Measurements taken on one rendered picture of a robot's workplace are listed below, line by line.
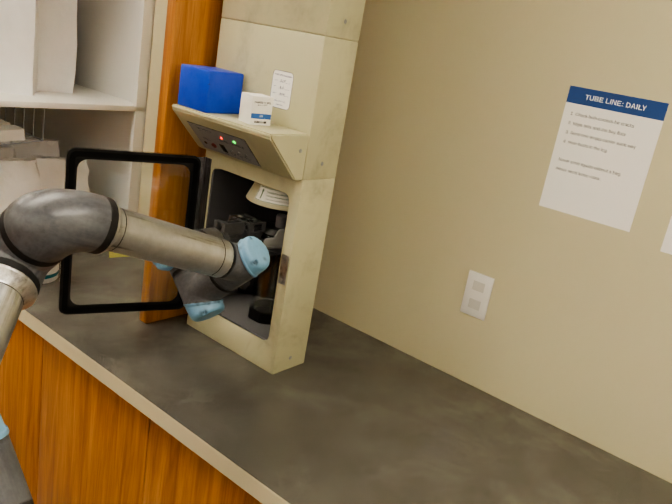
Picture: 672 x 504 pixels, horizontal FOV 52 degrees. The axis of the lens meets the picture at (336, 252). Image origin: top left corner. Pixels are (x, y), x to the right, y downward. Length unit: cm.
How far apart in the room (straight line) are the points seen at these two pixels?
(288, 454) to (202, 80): 80
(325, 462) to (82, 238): 62
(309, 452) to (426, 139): 85
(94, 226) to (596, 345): 111
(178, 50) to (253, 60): 19
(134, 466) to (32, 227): 73
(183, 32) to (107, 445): 97
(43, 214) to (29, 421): 104
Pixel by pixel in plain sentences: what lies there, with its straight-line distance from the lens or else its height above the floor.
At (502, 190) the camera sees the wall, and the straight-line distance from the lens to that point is 170.
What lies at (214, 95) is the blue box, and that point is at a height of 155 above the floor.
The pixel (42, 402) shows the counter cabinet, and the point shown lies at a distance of 198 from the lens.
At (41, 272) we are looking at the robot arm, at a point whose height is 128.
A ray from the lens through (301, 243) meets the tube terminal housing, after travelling 154.
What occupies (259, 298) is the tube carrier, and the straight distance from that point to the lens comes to 170.
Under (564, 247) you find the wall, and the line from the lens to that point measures 165.
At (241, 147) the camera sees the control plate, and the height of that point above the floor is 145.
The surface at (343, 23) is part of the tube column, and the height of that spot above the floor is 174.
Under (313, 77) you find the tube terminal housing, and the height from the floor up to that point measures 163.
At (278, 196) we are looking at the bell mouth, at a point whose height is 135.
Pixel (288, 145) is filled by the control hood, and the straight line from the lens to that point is 143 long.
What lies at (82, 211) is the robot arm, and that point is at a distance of 113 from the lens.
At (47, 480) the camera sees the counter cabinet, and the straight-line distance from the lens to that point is 207.
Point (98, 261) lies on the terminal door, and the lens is 171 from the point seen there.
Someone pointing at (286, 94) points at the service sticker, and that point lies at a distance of 151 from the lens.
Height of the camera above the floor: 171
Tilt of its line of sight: 17 degrees down
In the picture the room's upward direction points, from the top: 10 degrees clockwise
